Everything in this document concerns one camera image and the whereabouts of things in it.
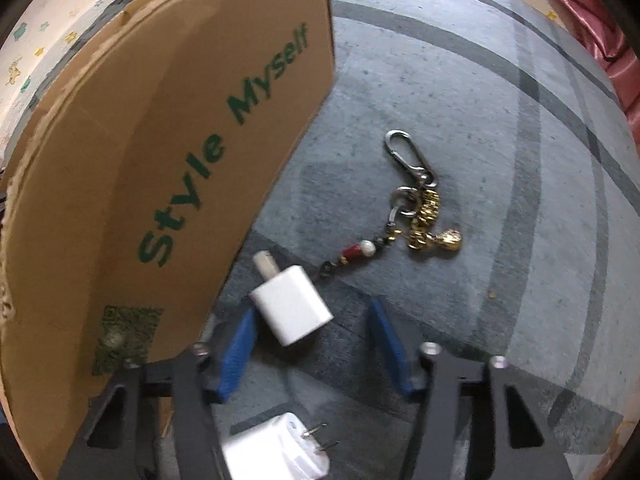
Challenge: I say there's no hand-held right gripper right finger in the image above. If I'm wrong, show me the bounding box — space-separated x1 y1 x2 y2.
366 297 572 480

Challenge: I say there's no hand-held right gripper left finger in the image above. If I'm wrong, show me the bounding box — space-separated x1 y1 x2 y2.
55 307 258 480

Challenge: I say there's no white charger with stub plug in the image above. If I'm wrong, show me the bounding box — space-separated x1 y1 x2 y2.
249 251 334 347

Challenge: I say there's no brown cardboard box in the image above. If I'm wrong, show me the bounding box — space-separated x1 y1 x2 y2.
0 0 336 480

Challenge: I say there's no white charger with metal prongs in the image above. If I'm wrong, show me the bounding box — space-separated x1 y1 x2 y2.
222 412 341 480

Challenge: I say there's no pink satin curtain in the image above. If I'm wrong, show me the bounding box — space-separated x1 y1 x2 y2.
515 0 640 141

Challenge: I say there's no carabiner keychain with gold charms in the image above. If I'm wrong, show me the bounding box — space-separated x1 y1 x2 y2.
320 130 463 281

